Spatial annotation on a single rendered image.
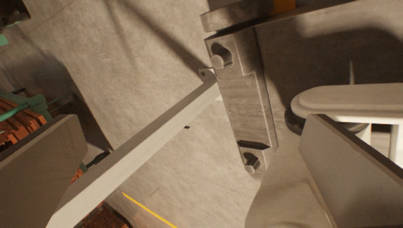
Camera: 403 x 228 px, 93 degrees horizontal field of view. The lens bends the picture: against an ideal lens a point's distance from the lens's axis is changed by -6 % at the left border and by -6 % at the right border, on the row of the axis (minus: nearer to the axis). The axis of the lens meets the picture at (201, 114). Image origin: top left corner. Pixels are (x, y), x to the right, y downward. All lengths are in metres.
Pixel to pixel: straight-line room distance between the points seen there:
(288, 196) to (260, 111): 0.35
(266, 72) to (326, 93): 0.19
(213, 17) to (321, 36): 0.24
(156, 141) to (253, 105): 0.30
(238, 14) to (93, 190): 0.54
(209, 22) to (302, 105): 0.31
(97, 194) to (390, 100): 0.60
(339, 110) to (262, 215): 0.22
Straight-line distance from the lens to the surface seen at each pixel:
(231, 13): 0.53
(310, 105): 0.39
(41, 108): 2.09
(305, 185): 0.30
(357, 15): 0.49
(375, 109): 0.38
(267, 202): 0.27
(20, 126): 1.84
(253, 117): 0.61
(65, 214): 0.57
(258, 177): 0.78
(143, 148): 0.61
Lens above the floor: 0.66
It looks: 39 degrees down
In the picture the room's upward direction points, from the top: 132 degrees counter-clockwise
